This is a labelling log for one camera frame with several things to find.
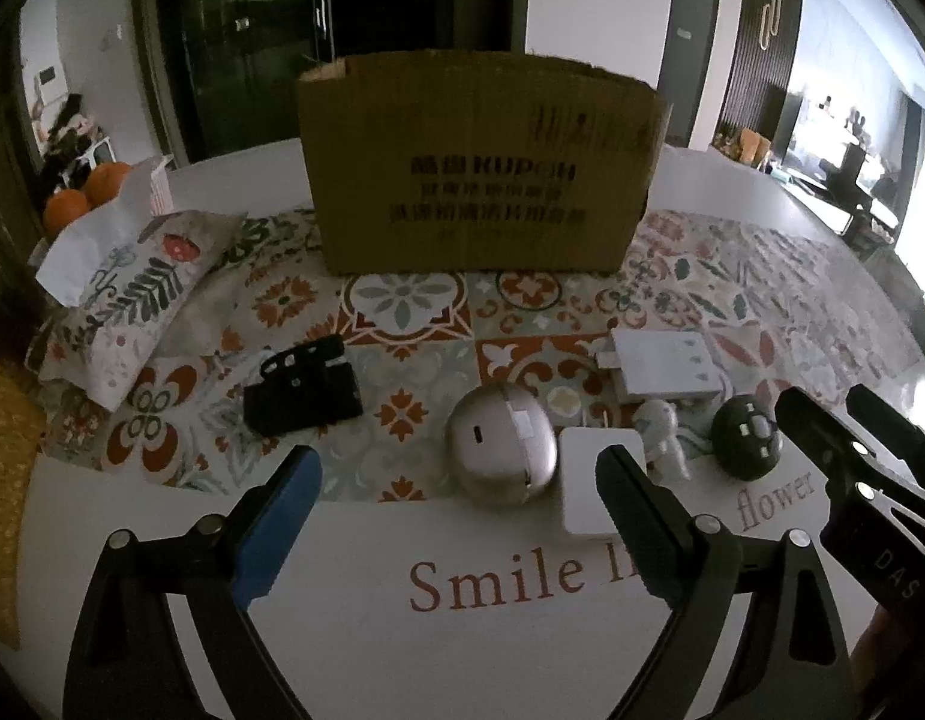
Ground small white astronaut figurine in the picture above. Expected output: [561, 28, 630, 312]
[635, 399, 692, 482]

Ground dark round ball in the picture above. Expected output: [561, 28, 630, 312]
[710, 394, 785, 481]

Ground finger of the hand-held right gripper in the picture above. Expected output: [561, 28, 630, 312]
[845, 382, 925, 470]
[775, 386, 925, 563]

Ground silver round case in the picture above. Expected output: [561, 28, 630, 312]
[443, 381, 560, 507]

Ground cluttered white shelf unit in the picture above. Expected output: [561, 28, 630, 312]
[35, 94, 115, 192]

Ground brown cardboard box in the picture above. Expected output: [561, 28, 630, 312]
[296, 51, 674, 276]

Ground orange fruit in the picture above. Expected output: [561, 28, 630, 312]
[43, 190, 90, 235]
[83, 161, 135, 207]

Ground white TV stand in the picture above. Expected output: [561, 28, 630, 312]
[766, 157, 902, 237]

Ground white charger hub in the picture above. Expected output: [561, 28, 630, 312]
[597, 326, 726, 400]

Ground white square box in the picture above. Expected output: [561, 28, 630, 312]
[558, 426, 647, 541]

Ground dark glass sliding door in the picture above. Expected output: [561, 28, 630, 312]
[133, 0, 531, 166]

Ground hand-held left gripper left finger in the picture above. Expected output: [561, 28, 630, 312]
[61, 444, 325, 720]

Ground white tissue paper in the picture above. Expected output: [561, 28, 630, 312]
[35, 156, 175, 308]

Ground dark slatted wall panel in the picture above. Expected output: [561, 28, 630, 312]
[717, 0, 804, 158]

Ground black boxy device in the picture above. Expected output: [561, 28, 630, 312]
[242, 334, 365, 436]

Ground wooden ornament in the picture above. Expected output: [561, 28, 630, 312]
[732, 127, 773, 166]

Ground yellow textured pad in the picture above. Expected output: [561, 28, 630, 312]
[0, 356, 47, 650]

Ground white tablecloth with tile pattern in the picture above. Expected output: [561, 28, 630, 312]
[13, 139, 925, 720]

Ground grey interior door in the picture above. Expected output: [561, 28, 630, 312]
[657, 0, 722, 151]

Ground floral fabric tissue pouch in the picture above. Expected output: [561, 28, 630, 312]
[38, 210, 248, 413]

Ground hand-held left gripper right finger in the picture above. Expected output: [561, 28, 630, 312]
[595, 444, 864, 720]

